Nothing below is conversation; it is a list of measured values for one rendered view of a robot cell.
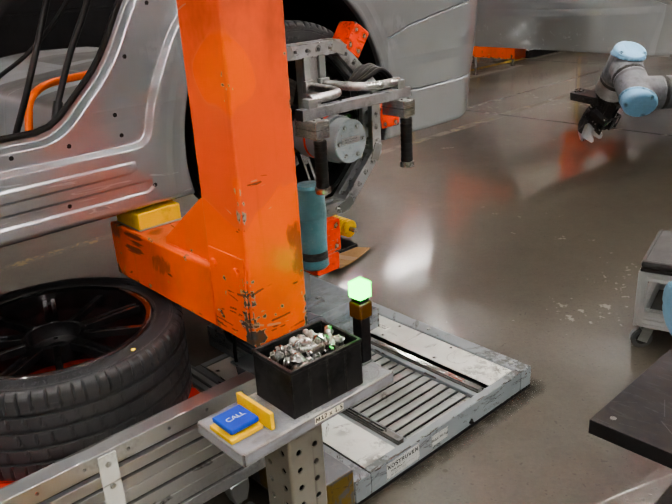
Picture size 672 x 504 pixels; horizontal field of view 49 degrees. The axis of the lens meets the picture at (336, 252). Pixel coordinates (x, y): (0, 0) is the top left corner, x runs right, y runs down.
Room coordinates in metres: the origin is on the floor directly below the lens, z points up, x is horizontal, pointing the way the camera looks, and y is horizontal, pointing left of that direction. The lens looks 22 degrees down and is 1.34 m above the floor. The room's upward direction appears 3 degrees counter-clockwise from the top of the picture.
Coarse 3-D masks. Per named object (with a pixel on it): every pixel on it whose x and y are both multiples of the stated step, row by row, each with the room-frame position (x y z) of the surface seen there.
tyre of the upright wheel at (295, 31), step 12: (288, 24) 2.26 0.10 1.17; (300, 24) 2.28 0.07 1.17; (312, 24) 2.32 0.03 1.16; (288, 36) 2.25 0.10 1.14; (300, 36) 2.28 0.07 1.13; (312, 36) 2.31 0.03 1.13; (324, 36) 2.34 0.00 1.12; (192, 132) 2.12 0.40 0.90; (192, 144) 2.12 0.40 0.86; (192, 156) 2.13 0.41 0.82; (192, 168) 2.14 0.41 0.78; (348, 168) 2.39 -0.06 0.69; (192, 180) 2.18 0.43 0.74
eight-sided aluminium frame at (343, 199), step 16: (288, 48) 2.14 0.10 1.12; (304, 48) 2.18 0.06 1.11; (320, 48) 2.22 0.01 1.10; (336, 48) 2.26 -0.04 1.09; (336, 64) 2.33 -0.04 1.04; (352, 64) 2.32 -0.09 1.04; (368, 80) 2.36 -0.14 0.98; (368, 112) 2.36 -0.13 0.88; (368, 128) 2.36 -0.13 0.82; (368, 144) 2.38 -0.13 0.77; (368, 160) 2.34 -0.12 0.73; (352, 176) 2.34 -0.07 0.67; (336, 192) 2.31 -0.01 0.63; (352, 192) 2.28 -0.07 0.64; (336, 208) 2.24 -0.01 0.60
